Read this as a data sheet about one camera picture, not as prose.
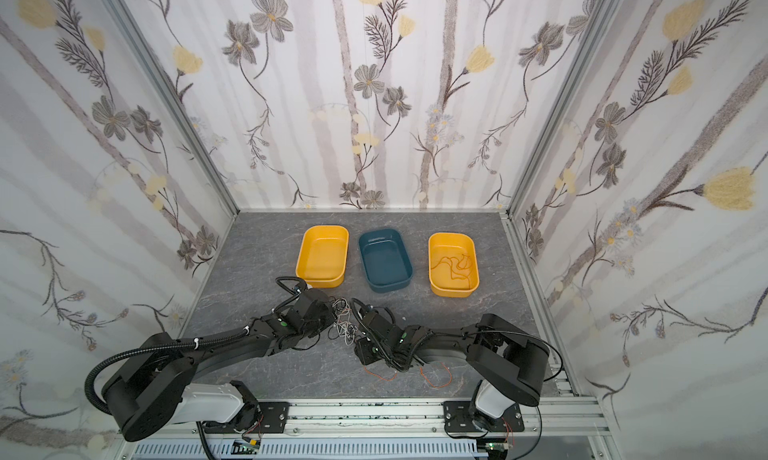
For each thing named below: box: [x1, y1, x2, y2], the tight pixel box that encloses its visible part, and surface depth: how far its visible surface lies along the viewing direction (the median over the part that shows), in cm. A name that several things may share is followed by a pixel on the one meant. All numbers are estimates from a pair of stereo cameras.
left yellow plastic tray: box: [296, 225, 350, 289], surface depth 106 cm
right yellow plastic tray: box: [428, 232, 480, 298], surface depth 106 cm
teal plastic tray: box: [359, 228, 413, 294], surface depth 109 cm
